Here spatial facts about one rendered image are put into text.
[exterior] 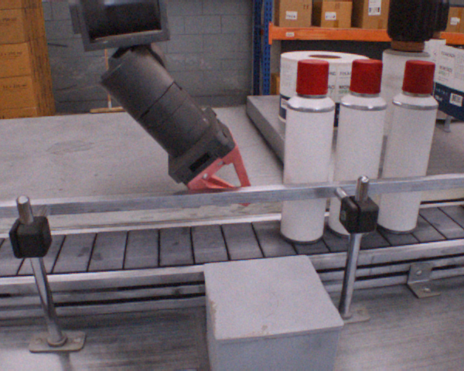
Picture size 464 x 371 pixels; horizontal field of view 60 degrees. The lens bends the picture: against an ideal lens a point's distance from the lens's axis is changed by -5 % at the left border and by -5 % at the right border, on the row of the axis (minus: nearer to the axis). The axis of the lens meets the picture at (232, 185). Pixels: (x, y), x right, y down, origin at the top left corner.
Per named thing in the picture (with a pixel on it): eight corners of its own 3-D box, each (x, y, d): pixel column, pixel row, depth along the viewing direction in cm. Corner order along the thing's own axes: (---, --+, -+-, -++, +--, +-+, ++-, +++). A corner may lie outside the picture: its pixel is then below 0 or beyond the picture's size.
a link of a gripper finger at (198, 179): (265, 167, 52) (214, 110, 48) (279, 192, 45) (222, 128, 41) (222, 202, 53) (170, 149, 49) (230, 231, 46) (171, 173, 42)
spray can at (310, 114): (315, 222, 54) (328, 57, 46) (329, 243, 49) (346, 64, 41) (275, 225, 53) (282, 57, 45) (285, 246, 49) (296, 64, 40)
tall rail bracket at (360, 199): (336, 282, 50) (353, 153, 44) (360, 323, 44) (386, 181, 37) (311, 285, 50) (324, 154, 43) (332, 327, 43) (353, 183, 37)
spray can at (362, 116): (359, 217, 55) (378, 57, 47) (376, 237, 50) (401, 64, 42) (322, 220, 54) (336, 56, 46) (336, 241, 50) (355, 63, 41)
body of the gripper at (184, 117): (220, 117, 49) (176, 69, 46) (232, 146, 40) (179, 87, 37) (178, 153, 50) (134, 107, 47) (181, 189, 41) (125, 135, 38)
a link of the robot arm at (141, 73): (85, 80, 38) (130, 38, 37) (97, 67, 44) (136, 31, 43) (138, 133, 41) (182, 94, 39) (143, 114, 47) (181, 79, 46)
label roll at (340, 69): (273, 107, 109) (275, 50, 103) (349, 108, 110) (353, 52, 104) (285, 130, 91) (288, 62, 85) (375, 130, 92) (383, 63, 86)
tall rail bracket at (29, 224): (80, 304, 46) (54, 169, 40) (69, 352, 40) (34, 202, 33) (52, 307, 46) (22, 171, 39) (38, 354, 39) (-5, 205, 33)
